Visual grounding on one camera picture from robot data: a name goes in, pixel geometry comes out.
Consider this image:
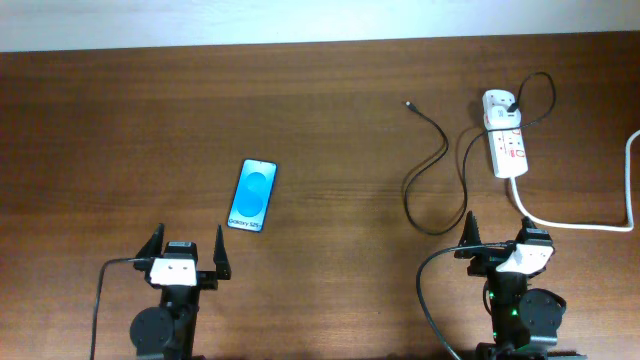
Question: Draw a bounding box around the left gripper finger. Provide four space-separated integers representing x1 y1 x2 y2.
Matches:
213 225 232 280
135 223 165 259

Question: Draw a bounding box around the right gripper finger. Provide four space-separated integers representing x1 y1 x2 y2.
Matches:
519 216 538 238
458 211 482 247

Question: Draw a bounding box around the blue Samsung Galaxy smartphone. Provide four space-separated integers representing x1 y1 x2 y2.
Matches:
227 159 278 232

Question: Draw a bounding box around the black USB charging cable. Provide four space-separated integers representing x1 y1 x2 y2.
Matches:
402 71 558 237

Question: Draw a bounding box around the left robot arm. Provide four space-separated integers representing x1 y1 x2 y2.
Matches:
129 224 232 360

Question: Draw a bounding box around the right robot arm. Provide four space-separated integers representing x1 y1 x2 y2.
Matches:
454 212 567 359

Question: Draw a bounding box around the white USB charger plug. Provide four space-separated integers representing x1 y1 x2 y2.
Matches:
482 89 521 131

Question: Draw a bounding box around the white power strip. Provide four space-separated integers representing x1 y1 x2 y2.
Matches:
481 89 530 180

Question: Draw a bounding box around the white power strip cord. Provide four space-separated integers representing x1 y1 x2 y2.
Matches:
508 128 640 233

